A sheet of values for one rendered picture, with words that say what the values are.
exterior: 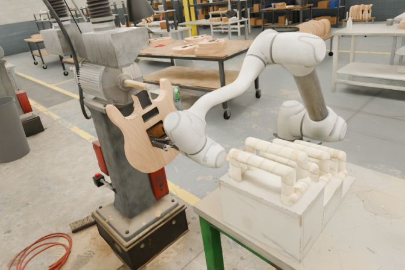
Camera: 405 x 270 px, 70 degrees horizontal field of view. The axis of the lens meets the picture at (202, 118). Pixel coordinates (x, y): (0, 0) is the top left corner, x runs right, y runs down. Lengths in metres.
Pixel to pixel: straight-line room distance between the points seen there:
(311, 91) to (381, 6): 10.84
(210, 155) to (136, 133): 0.40
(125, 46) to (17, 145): 3.17
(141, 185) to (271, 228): 1.31
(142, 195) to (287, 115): 1.11
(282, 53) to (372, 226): 0.70
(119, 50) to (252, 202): 0.79
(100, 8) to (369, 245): 1.30
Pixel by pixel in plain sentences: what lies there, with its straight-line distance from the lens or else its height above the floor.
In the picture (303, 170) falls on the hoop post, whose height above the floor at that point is 1.16.
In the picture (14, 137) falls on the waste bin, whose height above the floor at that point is 0.30.
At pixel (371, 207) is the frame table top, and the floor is 0.93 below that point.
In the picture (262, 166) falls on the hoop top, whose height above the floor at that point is 1.20.
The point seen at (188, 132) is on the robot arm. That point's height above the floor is 1.20.
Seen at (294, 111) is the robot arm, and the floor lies 0.94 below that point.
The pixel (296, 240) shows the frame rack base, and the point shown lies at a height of 1.01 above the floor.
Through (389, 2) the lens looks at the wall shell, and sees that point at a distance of 12.14.
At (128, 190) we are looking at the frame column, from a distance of 2.01.
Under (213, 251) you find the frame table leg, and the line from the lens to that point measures 1.21.
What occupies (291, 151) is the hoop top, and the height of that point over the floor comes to 1.21.
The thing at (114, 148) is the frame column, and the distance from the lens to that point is 1.85.
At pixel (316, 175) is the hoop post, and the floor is 1.10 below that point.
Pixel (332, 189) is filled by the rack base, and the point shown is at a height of 1.02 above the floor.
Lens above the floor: 1.63
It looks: 23 degrees down
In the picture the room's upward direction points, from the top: 7 degrees counter-clockwise
